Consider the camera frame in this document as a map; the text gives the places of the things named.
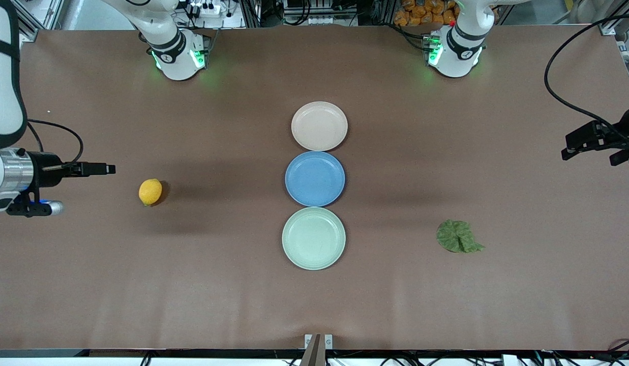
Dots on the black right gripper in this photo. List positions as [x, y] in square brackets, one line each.
[41, 168]

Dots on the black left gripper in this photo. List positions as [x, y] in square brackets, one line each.
[626, 133]

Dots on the yellow lemon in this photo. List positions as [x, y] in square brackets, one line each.
[150, 191]

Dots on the green lettuce leaf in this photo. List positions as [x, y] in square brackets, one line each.
[456, 236]

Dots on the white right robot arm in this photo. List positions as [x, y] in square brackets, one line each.
[4, 76]

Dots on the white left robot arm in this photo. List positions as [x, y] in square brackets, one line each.
[459, 51]

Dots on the white power strip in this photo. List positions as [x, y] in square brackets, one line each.
[208, 8]

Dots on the bag of orange snacks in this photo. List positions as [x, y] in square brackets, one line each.
[426, 12]

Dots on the blue plate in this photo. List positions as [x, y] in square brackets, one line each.
[315, 179]

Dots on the beige plate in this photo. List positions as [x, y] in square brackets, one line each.
[319, 126]

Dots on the pale green plate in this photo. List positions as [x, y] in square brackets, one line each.
[313, 239]

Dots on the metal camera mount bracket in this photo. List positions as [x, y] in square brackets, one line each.
[318, 343]

